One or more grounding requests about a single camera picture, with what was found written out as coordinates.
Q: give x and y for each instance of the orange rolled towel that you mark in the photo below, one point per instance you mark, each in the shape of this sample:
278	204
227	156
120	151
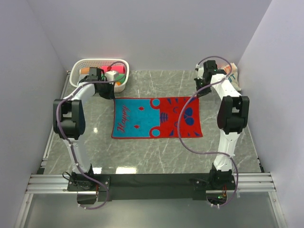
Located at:
84	71

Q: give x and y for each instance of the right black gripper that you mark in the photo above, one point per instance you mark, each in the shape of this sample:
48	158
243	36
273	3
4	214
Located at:
200	92

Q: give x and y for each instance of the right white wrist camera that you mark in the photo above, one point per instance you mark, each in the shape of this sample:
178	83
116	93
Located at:
200	71

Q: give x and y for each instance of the green rolled towel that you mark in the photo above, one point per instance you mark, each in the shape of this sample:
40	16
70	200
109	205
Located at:
120	78

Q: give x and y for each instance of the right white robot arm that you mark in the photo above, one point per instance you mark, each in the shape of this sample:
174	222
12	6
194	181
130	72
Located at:
233	112

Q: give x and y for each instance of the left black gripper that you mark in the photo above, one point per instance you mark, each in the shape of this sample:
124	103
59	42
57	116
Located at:
110	95

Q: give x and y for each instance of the white plastic basket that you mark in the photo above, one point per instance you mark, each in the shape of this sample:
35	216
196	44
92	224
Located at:
75	77

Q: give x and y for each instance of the crumpled white printed towel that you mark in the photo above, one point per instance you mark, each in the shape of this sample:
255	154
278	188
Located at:
232	72

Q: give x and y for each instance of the red blue cat towel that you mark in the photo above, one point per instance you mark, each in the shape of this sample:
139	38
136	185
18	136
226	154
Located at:
147	118

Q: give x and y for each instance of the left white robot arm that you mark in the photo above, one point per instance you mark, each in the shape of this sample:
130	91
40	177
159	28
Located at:
69	118

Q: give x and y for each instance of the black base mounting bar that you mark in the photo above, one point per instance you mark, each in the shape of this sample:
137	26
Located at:
165	193

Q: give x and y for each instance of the pink rolled towel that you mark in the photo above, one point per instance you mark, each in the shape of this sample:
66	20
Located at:
119	68

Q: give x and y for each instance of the aluminium front rail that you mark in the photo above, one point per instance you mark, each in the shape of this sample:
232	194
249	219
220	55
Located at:
244	182

